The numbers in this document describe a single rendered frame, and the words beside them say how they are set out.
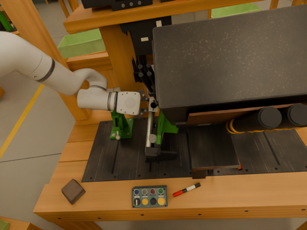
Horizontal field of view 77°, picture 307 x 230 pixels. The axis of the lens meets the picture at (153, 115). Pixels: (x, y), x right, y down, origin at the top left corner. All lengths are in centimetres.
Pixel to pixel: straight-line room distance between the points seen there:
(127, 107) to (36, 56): 38
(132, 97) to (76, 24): 36
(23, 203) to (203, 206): 195
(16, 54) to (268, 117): 60
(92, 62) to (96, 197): 73
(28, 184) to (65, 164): 139
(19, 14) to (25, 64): 50
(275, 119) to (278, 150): 72
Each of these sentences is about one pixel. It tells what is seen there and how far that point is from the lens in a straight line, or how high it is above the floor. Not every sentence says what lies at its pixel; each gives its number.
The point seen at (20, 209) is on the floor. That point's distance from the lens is 247.
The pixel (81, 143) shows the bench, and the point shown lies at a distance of 128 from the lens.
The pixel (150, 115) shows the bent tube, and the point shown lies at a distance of 95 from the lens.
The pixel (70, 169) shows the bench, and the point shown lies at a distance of 119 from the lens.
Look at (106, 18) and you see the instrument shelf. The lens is 85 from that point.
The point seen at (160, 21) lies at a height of 148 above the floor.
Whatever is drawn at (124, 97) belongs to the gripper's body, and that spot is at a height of 125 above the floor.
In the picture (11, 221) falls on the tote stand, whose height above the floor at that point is 79.
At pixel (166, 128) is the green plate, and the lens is 82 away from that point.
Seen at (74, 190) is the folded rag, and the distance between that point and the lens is 105.
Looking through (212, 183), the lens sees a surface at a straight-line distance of 95.
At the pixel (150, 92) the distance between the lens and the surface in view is 51.
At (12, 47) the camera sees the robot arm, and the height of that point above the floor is 159.
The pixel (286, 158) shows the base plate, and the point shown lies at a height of 90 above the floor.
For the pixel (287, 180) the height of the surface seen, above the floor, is 90.
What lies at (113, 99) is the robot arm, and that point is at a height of 127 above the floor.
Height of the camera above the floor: 175
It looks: 44 degrees down
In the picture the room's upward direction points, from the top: 13 degrees counter-clockwise
